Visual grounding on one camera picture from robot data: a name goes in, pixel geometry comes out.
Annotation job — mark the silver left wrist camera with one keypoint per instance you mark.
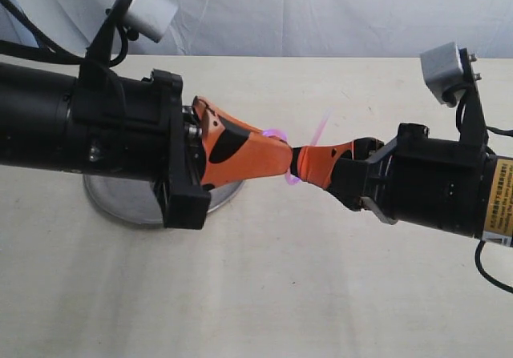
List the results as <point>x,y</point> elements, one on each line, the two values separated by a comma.
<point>151,18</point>

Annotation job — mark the white backdrop cloth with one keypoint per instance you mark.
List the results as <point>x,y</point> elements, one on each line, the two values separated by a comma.
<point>334,28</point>

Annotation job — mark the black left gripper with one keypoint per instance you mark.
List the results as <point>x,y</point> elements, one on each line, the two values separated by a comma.
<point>139,129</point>

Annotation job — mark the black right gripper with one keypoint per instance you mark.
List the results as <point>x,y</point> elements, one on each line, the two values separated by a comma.
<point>434,183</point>

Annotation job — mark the round steel plate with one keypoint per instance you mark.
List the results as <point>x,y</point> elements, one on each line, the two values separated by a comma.
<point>127,202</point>

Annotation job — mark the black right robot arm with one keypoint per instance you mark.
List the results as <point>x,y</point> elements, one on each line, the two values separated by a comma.
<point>497,225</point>

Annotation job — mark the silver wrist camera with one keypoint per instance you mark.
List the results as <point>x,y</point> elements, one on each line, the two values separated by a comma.
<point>151,18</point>
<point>443,73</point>

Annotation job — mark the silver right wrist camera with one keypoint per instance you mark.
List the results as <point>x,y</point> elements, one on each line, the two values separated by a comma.
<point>443,73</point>

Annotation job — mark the pink plastic straw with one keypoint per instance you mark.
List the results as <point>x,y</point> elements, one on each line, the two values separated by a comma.
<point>281,135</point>

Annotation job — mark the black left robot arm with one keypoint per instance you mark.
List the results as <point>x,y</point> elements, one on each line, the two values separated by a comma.
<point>35,119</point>

